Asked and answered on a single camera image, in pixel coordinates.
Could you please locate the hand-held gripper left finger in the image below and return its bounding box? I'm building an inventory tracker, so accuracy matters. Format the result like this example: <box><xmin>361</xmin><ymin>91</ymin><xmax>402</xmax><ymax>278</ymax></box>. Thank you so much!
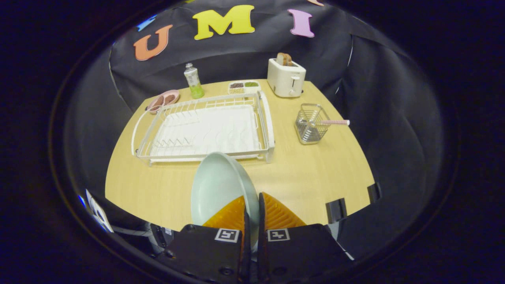
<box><xmin>158</xmin><ymin>195</ymin><xmax>251</xmax><ymax>284</ymax></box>

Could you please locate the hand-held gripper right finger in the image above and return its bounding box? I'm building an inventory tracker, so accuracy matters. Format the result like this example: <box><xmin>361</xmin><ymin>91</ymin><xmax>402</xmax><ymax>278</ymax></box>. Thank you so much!
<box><xmin>258</xmin><ymin>192</ymin><xmax>354</xmax><ymax>284</ymax></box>

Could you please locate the pale green plate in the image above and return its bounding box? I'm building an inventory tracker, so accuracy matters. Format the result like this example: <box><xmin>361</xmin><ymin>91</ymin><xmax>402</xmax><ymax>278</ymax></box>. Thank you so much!
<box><xmin>191</xmin><ymin>152</ymin><xmax>261</xmax><ymax>253</ymax></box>

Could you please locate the metal wire basket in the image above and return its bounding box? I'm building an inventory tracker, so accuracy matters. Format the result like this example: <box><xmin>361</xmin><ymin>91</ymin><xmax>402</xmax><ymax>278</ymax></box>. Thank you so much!
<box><xmin>294</xmin><ymin>103</ymin><xmax>332</xmax><ymax>145</ymax></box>

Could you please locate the white wire dish rack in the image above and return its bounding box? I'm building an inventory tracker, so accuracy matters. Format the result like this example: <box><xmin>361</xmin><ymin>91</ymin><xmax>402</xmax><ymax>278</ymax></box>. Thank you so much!
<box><xmin>131</xmin><ymin>91</ymin><xmax>275</xmax><ymax>165</ymax></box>

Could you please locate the pink and white spoon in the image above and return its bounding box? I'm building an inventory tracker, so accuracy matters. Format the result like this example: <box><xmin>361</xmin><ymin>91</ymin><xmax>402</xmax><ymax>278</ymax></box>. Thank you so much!
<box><xmin>312</xmin><ymin>120</ymin><xmax>350</xmax><ymax>129</ymax></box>

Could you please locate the pink plate with food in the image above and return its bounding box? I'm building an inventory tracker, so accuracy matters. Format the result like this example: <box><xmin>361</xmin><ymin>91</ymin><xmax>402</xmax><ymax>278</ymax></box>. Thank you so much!
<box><xmin>147</xmin><ymin>90</ymin><xmax>180</xmax><ymax>114</ymax></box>

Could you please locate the black table edge clamp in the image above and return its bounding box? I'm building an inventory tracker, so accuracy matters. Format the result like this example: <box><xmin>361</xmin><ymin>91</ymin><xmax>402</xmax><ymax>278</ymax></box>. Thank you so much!
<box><xmin>325</xmin><ymin>198</ymin><xmax>348</xmax><ymax>224</ymax></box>
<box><xmin>367</xmin><ymin>182</ymin><xmax>382</xmax><ymax>204</ymax></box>

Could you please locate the white divided tray with beans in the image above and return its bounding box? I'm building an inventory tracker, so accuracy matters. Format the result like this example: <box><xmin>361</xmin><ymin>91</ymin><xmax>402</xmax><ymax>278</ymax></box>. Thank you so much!
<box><xmin>228</xmin><ymin>80</ymin><xmax>261</xmax><ymax>95</ymax></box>

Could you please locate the clear bottle with green liquid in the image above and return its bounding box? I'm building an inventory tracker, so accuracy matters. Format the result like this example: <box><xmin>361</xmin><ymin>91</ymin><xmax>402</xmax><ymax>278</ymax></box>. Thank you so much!
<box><xmin>184</xmin><ymin>63</ymin><xmax>205</xmax><ymax>99</ymax></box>

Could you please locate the white toaster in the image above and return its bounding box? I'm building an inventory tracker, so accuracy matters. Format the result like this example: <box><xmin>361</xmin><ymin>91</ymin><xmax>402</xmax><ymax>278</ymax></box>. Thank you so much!
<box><xmin>267</xmin><ymin>58</ymin><xmax>307</xmax><ymax>98</ymax></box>

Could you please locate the black backdrop cloth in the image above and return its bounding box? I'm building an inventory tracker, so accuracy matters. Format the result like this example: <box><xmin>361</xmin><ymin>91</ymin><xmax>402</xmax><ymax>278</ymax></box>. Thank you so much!
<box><xmin>63</xmin><ymin>0</ymin><xmax>446</xmax><ymax>261</ymax></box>

